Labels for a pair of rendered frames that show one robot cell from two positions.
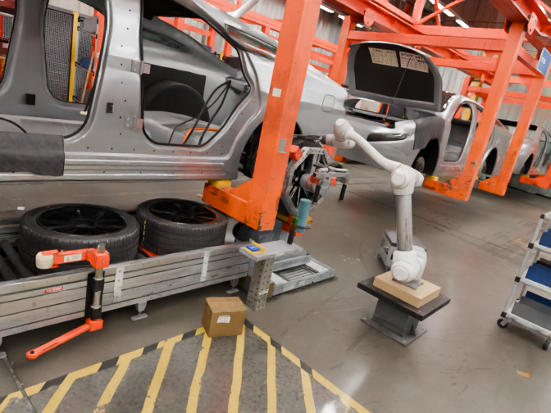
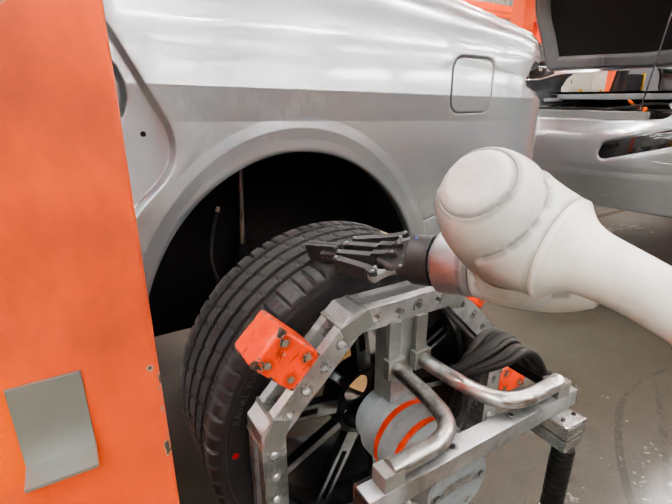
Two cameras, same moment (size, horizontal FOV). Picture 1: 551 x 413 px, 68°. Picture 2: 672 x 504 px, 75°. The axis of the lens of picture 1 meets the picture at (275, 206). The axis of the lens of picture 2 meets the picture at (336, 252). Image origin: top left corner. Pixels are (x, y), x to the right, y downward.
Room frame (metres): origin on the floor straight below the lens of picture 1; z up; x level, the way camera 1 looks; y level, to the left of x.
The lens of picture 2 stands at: (2.51, -0.32, 1.43)
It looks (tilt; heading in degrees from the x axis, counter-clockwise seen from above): 19 degrees down; 18
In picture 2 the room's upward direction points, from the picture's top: straight up
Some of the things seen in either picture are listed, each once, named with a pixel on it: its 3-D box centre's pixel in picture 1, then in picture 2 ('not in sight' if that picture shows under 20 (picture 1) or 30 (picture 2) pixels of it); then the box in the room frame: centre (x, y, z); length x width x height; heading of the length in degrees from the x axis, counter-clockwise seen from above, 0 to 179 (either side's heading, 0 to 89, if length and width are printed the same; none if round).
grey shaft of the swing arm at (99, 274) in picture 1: (97, 288); not in sight; (1.92, 0.84, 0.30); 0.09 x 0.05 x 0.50; 139
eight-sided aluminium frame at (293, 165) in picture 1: (307, 181); (391, 420); (3.20, -0.21, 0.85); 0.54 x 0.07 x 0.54; 139
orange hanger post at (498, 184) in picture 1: (506, 124); not in sight; (7.62, -3.74, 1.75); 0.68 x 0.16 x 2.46; 49
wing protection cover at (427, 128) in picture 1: (424, 132); not in sight; (5.87, -1.82, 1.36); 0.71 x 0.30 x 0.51; 139
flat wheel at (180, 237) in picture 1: (181, 226); not in sight; (2.85, 0.65, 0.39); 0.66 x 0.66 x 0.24
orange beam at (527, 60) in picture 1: (529, 61); not in sight; (6.72, -3.30, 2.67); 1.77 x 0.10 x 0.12; 139
